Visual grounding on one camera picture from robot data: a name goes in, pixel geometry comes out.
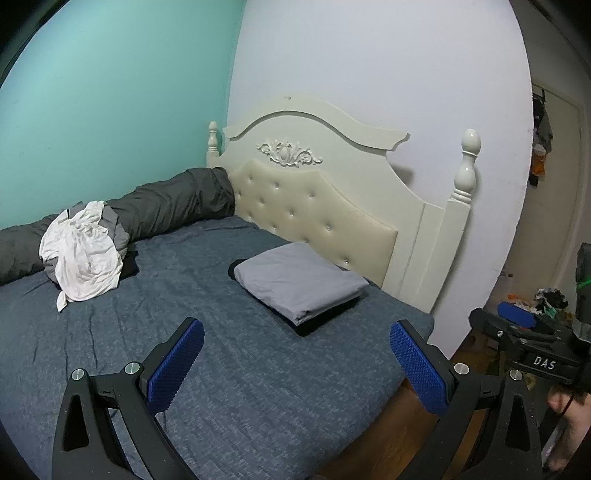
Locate dark grey rolled duvet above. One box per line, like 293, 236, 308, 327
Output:
0, 167, 238, 287

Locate person's right hand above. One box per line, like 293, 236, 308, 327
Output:
547, 385, 591, 468

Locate cream tufted headboard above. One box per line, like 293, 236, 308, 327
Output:
206, 95, 484, 315

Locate bed with blue sheet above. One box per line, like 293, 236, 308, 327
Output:
0, 215, 435, 480

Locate white t-shirt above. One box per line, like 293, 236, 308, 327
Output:
39, 200, 124, 315

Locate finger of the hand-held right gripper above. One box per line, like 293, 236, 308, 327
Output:
497, 302, 558, 336
468, 307, 514, 345

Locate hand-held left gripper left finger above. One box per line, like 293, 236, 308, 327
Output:
52, 316, 205, 480

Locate colourful clutter pile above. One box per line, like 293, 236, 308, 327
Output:
505, 286, 576, 325

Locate hanging clothes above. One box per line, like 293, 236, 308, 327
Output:
531, 91, 555, 188

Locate small black garment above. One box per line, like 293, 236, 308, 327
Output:
119, 251, 141, 280

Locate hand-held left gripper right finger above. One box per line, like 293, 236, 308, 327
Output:
389, 318, 542, 480

